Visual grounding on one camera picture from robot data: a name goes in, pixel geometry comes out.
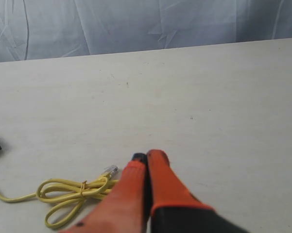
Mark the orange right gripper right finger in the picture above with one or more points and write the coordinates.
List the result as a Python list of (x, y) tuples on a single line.
[(175, 209)]

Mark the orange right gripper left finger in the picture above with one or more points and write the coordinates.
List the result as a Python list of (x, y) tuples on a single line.
[(124, 209)]

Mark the white backdrop curtain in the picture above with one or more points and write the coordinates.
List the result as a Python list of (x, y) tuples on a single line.
[(39, 29)]

